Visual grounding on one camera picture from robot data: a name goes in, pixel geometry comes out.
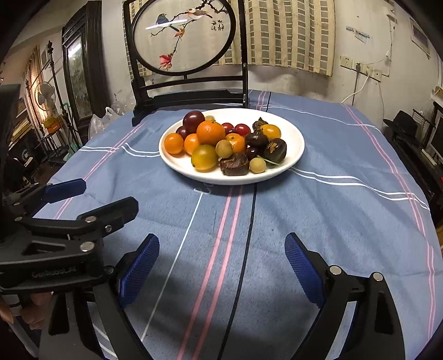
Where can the dark red cherry with stem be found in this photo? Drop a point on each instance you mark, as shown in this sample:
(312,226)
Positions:
(252,153)

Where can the purple plum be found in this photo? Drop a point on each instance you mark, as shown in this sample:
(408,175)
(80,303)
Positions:
(192,120)

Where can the woven bamboo wall curtain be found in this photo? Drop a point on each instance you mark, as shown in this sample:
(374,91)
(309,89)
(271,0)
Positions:
(292,34)

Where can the dark wooden cabinet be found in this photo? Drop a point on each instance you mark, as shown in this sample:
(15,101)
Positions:
(83,66)

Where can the green-yellow tomato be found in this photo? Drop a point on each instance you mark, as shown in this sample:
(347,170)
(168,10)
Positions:
(204,158)

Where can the clear plastic bag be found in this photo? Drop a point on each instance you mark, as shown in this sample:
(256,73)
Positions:
(98,124)

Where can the black embroidered round screen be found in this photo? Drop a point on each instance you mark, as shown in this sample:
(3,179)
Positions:
(171,44)

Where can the wall power strip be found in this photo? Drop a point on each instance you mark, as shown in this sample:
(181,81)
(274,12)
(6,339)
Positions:
(360,67)

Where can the small yellow-orange tomato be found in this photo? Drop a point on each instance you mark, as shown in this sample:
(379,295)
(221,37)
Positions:
(271,131)

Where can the computer monitor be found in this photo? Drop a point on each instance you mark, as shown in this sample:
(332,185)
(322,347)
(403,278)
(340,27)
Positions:
(434,146)

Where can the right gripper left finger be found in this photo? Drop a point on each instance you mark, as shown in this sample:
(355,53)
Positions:
(68,332)

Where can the standing fan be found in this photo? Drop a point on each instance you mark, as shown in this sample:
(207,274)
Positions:
(45,97)

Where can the pale longan in plate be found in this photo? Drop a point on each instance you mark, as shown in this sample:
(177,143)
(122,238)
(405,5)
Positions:
(257,165)

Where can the person's left hand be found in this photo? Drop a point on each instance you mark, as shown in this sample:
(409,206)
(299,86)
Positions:
(33,314)

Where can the big orange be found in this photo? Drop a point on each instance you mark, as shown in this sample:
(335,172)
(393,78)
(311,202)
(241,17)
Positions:
(210,133)

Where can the red cherry tomato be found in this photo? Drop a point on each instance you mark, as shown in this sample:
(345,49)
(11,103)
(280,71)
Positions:
(228,127)

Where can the small yellowish longan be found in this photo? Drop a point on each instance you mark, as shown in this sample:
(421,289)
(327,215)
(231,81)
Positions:
(223,149)

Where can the orange with green stem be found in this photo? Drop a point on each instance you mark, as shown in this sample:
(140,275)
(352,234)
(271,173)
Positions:
(191,142)

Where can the large orange mandarin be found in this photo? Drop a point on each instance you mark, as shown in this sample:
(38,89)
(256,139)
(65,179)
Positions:
(238,143)

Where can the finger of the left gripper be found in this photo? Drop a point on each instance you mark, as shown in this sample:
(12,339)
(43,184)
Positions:
(32,198)
(104,220)

